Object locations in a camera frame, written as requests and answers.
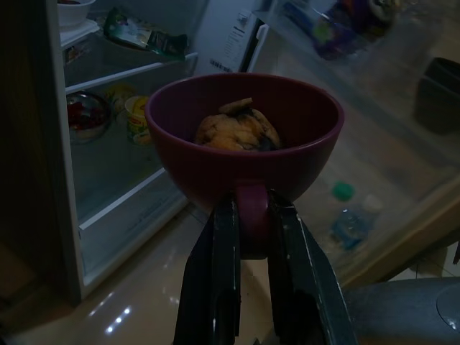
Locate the brown cooked food piece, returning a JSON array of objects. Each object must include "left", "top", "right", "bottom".
[{"left": 193, "top": 97, "right": 282, "bottom": 153}]

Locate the grey fridge door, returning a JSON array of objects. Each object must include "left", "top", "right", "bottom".
[{"left": 186, "top": 0, "right": 460, "bottom": 288}]

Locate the white plastic lidded box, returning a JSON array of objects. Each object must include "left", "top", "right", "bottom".
[{"left": 59, "top": 19, "right": 102, "bottom": 48}]

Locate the green white food packet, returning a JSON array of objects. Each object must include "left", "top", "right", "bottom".
[{"left": 103, "top": 6, "right": 190, "bottom": 60}]

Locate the yellow paper cup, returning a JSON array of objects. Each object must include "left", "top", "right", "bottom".
[{"left": 124, "top": 95, "right": 154, "bottom": 147}]

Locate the yellow food packet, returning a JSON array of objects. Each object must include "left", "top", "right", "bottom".
[{"left": 106, "top": 83, "right": 137, "bottom": 116}]

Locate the white bowl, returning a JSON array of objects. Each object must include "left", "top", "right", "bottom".
[{"left": 55, "top": 0, "right": 98, "bottom": 28}]

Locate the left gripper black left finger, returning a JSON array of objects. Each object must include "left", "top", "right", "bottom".
[{"left": 174, "top": 190, "right": 243, "bottom": 345}]

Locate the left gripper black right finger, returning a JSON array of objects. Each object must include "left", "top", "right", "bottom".
[{"left": 267, "top": 188, "right": 360, "bottom": 345}]

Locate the grey fridge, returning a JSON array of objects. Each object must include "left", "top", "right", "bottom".
[{"left": 39, "top": 0, "right": 202, "bottom": 306}]

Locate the small bottle green cap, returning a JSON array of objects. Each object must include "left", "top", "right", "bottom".
[
  {"left": 331, "top": 180, "right": 357, "bottom": 201},
  {"left": 329, "top": 195, "right": 384, "bottom": 251}
]

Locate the purple snack bag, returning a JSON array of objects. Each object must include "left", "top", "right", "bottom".
[{"left": 310, "top": 0, "right": 393, "bottom": 60}]

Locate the white label sticker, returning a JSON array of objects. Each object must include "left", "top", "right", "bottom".
[{"left": 208, "top": 9, "right": 253, "bottom": 73}]

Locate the purple cup with handle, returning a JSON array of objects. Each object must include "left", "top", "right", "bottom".
[{"left": 145, "top": 71, "right": 346, "bottom": 262}]

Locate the steel bowl red fruit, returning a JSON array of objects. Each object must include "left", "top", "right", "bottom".
[{"left": 66, "top": 90, "right": 114, "bottom": 145}]

